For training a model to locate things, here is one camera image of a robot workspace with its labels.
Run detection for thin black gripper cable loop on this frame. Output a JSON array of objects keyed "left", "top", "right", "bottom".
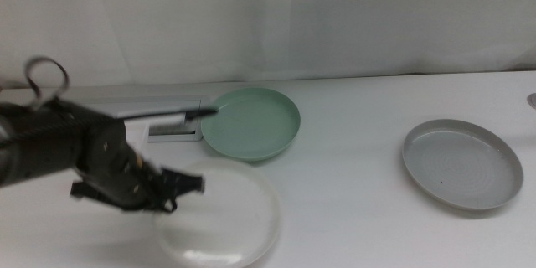
[{"left": 153, "top": 193, "right": 179, "bottom": 214}]

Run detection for white backdrop curtain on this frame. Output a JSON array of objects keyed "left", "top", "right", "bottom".
[{"left": 0, "top": 0, "right": 536, "bottom": 90}]

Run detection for green plate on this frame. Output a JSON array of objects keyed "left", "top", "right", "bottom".
[{"left": 200, "top": 87, "right": 302, "bottom": 162}]

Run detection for silver rectangular table cable hatch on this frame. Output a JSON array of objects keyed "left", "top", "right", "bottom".
[{"left": 66, "top": 95, "right": 212, "bottom": 143}]

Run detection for black strap loop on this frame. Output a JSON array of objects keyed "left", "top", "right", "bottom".
[{"left": 23, "top": 55, "right": 70, "bottom": 111}]

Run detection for white left camera bracket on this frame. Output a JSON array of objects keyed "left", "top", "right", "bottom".
[{"left": 123, "top": 117, "right": 150, "bottom": 156}]

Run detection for grey plate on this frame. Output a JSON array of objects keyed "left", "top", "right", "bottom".
[{"left": 401, "top": 118, "right": 524, "bottom": 211}]

